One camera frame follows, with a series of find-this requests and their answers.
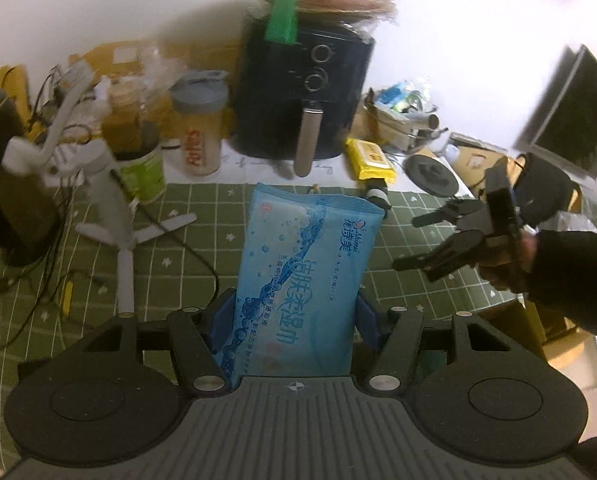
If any shaker bottle with grey lid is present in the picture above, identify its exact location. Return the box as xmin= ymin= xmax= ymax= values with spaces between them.
xmin=171 ymin=71 xmax=229 ymax=177

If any cardboard box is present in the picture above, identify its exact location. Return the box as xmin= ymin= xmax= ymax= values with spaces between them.
xmin=478 ymin=300 xmax=597 ymax=393

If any black air fryer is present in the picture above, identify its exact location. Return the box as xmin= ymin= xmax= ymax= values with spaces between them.
xmin=231 ymin=12 xmax=376 ymax=178

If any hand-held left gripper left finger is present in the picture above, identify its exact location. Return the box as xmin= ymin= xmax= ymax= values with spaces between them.
xmin=81 ymin=287 xmax=239 ymax=393

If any brown bottle with stopper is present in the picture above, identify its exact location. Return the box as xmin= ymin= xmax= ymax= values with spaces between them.
xmin=101 ymin=80 xmax=146 ymax=153

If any blue wet wipes pack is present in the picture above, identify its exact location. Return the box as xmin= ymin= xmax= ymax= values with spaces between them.
xmin=221 ymin=183 xmax=385 ymax=390

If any black round kettle base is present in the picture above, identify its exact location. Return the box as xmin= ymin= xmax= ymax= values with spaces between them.
xmin=404 ymin=154 xmax=460 ymax=197

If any green and white tub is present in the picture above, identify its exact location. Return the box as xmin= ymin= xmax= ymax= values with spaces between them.
xmin=111 ymin=125 xmax=168 ymax=204

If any black cloth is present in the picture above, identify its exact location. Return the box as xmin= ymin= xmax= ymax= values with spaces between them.
xmin=513 ymin=154 xmax=581 ymax=228

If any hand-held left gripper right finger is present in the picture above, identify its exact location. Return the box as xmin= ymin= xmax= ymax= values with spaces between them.
xmin=353 ymin=292 xmax=511 ymax=393

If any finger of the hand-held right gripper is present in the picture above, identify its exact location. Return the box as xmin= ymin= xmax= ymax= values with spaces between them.
xmin=412 ymin=199 xmax=489 ymax=228
xmin=392 ymin=230 xmax=494 ymax=283

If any small black bottle white band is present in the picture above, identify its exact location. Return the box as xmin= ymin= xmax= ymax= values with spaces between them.
xmin=363 ymin=180 xmax=391 ymax=211

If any white phone gimbal tripod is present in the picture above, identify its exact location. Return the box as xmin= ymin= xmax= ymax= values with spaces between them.
xmin=1 ymin=60 xmax=199 ymax=316

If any green plastic bag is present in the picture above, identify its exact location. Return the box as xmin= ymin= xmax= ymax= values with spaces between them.
xmin=264 ymin=0 xmax=299 ymax=46

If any yellow wet wipes pack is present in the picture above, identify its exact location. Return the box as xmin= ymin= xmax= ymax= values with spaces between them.
xmin=345 ymin=138 xmax=398 ymax=183

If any person's right hand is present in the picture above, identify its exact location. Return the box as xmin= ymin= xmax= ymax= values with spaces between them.
xmin=478 ymin=232 xmax=539 ymax=293

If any green cutting mat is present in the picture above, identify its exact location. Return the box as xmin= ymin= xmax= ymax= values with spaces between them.
xmin=0 ymin=180 xmax=524 ymax=376

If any black round pot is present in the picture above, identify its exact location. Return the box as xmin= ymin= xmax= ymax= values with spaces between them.
xmin=0 ymin=89 xmax=62 ymax=267

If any dark flat screen monitor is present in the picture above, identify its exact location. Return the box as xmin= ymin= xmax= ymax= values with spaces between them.
xmin=515 ymin=44 xmax=597 ymax=178

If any blue green snack packet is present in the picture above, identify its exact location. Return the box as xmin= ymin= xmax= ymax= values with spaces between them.
xmin=378 ymin=82 xmax=419 ymax=113

